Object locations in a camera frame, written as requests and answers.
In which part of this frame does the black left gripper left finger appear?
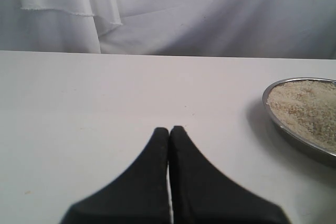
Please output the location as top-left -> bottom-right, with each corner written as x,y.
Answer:
61,127 -> 171,223

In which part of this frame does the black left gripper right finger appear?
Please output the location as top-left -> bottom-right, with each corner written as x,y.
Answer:
169,126 -> 290,223

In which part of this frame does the rice in metal tray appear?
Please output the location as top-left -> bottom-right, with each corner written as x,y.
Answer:
267,80 -> 335,152

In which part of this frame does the round metal tray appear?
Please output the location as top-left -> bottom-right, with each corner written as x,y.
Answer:
262,77 -> 335,168

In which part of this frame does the white fabric backdrop curtain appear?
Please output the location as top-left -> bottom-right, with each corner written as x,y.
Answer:
1,0 -> 335,59

